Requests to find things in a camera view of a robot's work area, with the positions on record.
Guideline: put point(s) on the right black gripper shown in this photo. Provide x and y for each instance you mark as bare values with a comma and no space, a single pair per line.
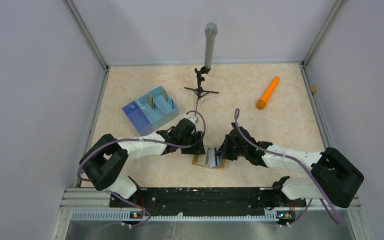
223,152

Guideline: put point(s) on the blue compartment organizer box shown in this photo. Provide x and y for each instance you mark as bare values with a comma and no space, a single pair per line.
144,119

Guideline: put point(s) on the grey microphone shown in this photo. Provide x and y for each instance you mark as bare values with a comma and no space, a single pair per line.
210,31

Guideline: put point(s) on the orange marker pen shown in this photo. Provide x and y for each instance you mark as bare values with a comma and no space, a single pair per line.
263,100

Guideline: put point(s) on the small wooden block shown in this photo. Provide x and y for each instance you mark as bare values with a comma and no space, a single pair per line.
312,88

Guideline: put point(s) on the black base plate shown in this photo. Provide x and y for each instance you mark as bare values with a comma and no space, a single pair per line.
212,201

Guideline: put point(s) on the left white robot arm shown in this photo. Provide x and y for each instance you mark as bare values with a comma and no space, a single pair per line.
103,163

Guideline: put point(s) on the card in organizer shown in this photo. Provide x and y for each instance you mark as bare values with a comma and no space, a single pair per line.
164,94
150,101

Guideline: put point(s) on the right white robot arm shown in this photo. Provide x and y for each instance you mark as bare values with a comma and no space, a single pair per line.
328,175

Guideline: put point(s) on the black tripod stand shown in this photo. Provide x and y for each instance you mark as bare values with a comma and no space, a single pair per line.
199,91

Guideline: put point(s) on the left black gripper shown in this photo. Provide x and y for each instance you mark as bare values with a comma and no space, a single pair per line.
198,149

